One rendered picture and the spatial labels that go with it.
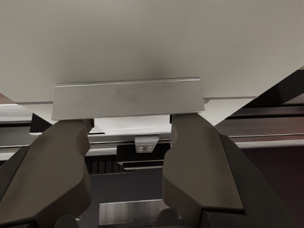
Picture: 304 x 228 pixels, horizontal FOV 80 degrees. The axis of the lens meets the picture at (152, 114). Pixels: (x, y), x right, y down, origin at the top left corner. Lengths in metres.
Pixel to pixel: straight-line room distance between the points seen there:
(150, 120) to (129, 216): 0.11
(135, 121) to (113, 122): 0.02
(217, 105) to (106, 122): 0.10
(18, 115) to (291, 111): 0.63
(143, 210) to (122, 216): 0.02
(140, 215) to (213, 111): 0.14
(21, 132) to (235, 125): 0.54
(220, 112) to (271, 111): 0.43
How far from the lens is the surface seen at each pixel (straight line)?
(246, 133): 0.55
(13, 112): 0.29
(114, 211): 0.23
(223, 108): 0.18
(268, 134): 0.58
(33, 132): 0.25
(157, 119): 0.18
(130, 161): 0.41
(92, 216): 0.76
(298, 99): 0.63
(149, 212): 0.23
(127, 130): 0.22
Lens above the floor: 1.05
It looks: 19 degrees down
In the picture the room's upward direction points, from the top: 177 degrees clockwise
